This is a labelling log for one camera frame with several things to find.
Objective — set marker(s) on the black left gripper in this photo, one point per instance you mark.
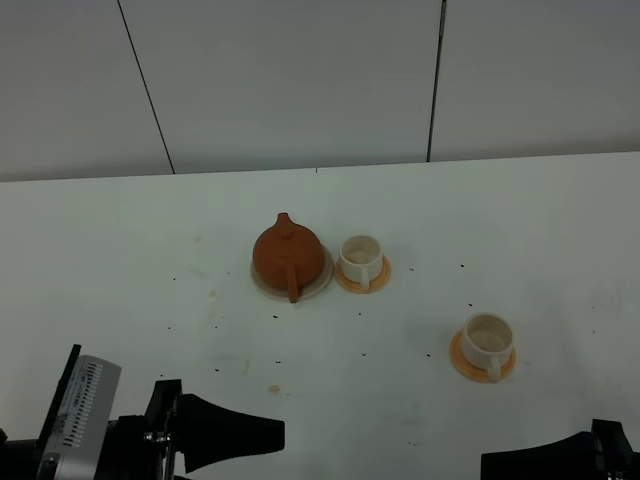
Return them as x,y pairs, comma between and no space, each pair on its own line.
141,446

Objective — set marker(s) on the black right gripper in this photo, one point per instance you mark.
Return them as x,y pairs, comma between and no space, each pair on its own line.
575,457

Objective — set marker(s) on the brown clay teapot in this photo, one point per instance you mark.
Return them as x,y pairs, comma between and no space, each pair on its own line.
288,256

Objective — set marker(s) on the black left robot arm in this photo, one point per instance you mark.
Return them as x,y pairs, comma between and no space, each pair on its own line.
18,456

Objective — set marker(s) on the beige round teapot coaster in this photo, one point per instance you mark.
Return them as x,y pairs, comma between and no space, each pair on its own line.
306,292

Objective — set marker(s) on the orange saucer near teapot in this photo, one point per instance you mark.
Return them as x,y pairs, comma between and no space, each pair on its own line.
376,284

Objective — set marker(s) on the white teacup near teapot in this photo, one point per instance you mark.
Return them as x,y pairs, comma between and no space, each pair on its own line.
361,260

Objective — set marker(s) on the orange saucer on right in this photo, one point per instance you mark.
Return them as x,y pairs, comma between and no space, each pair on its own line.
465,368

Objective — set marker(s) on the white teacup on right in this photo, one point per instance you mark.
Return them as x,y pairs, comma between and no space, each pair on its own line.
487,344

